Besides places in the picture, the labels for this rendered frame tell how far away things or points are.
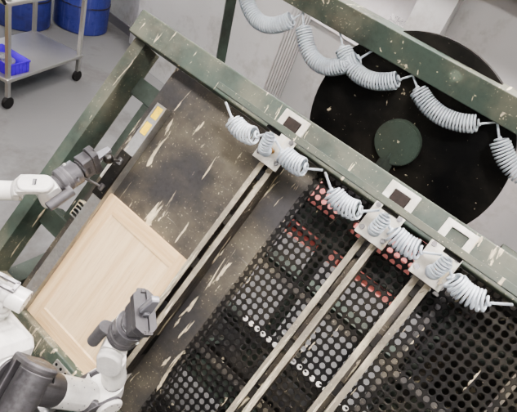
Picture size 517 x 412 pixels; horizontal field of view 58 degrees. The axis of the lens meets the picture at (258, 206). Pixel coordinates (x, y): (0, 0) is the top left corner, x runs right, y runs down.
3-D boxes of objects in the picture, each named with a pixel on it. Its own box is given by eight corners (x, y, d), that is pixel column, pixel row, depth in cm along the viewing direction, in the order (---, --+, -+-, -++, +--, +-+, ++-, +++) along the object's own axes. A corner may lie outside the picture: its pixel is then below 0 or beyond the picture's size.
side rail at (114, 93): (0, 262, 198) (-23, 261, 188) (149, 50, 191) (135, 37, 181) (8, 270, 196) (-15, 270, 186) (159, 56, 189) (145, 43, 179)
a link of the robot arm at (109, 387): (132, 371, 133) (129, 401, 146) (120, 342, 139) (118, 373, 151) (95, 387, 127) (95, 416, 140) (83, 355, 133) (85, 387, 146)
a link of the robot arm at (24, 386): (50, 423, 122) (10, 420, 111) (28, 409, 127) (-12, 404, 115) (73, 380, 126) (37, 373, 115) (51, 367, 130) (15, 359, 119)
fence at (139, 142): (23, 301, 184) (15, 302, 181) (162, 105, 178) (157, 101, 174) (30, 309, 183) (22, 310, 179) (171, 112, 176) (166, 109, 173)
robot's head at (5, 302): (11, 324, 125) (24, 299, 122) (-25, 306, 123) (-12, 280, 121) (23, 311, 131) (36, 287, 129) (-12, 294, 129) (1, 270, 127)
